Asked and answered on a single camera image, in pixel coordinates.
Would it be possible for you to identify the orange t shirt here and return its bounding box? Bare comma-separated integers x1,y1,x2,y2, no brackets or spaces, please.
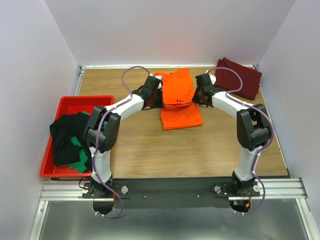
155,68,203,131

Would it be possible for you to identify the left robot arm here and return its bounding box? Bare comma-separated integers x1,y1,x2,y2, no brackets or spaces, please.
83,73,164,193

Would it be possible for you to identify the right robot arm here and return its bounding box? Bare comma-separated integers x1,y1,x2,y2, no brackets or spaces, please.
192,72,275,195

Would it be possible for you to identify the folded maroon t shirt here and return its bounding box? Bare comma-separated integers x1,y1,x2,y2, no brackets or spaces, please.
214,57,262,100

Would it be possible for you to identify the red plastic bin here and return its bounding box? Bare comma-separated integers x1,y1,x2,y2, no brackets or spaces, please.
40,95,115,179

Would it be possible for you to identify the green t shirt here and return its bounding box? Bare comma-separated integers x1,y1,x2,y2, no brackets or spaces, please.
65,111,92,173

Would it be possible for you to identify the black t shirt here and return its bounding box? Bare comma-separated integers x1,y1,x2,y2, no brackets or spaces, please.
49,111,92,171

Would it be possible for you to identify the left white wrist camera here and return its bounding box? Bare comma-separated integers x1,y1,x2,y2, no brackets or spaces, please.
148,73,163,90

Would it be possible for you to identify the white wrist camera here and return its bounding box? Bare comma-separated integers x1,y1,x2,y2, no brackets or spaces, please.
205,70,217,85
148,73,163,90

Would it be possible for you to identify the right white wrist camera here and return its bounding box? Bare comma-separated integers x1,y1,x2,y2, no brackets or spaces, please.
205,70,217,85

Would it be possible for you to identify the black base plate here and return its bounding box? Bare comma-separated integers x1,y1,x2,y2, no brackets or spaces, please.
82,177,261,212

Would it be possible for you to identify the aluminium frame rail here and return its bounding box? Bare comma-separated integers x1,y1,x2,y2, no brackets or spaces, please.
30,177,311,240

